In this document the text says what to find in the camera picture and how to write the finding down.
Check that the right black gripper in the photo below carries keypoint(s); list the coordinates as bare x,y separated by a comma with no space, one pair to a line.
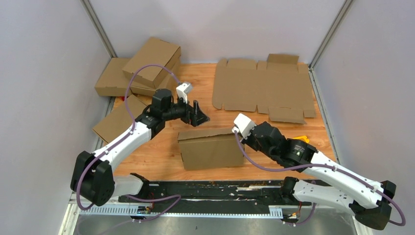
247,141

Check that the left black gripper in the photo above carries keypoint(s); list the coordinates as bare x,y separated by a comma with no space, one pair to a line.
194,116

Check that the cardboard box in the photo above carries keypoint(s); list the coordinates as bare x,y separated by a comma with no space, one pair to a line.
112,81
156,52
118,120
209,149
167,83

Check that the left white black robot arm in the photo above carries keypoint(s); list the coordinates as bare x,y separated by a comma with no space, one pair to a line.
93,176

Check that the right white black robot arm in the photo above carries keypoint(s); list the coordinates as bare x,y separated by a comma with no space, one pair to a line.
369,201

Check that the yellow triangle piece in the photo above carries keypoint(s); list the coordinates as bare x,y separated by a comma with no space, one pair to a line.
302,138

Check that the flat cardboard sheet underneath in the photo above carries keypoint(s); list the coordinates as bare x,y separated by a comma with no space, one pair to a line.
279,87

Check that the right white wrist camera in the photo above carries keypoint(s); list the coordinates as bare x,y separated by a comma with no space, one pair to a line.
243,125

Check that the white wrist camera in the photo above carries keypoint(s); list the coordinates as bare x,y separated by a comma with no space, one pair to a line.
182,90
243,125

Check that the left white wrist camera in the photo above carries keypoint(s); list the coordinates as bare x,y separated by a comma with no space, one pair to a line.
182,90

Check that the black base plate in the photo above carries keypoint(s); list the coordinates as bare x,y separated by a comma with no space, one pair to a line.
220,196

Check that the aluminium slotted rail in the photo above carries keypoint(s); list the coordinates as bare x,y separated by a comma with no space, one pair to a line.
272,212

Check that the left aluminium corner post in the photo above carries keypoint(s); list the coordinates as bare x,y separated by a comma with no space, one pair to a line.
98,27

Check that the aluminium corner post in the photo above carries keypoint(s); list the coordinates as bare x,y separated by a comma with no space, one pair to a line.
331,32
98,27

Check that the right aluminium corner post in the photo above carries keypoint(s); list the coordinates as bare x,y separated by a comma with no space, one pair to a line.
331,32

